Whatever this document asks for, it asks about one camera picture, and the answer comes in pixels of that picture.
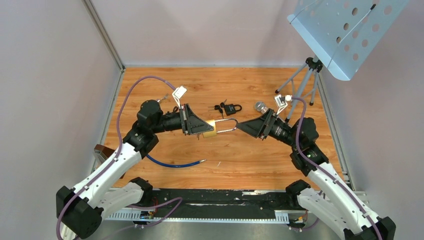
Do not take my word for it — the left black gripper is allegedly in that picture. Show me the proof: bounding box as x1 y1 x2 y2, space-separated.
151 103 214 135

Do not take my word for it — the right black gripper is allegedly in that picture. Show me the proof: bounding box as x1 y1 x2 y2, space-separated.
234 108 300 150

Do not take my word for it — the brass padlock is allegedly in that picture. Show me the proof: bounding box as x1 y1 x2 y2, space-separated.
201 118 239 138

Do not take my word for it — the small black padlock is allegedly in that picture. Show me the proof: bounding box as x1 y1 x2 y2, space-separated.
223 104 243 116

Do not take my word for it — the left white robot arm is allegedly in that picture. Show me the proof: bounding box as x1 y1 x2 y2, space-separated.
56 100 215 239

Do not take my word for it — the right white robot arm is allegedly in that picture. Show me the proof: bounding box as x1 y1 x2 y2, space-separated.
236 109 396 240

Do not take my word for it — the glitter microphone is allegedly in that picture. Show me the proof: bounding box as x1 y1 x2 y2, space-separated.
254 101 269 114

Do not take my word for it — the brown wooden block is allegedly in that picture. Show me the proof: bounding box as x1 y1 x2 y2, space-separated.
93 144 114 166

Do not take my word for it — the blue music stand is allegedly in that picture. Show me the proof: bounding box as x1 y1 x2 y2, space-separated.
274 0 410 123

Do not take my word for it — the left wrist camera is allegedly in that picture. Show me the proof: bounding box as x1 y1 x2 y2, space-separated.
171 85 188 109

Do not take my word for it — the blue cable lock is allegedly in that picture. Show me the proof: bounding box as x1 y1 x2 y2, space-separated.
145 153 207 169

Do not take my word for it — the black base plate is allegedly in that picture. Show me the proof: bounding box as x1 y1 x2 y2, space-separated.
120 188 319 220

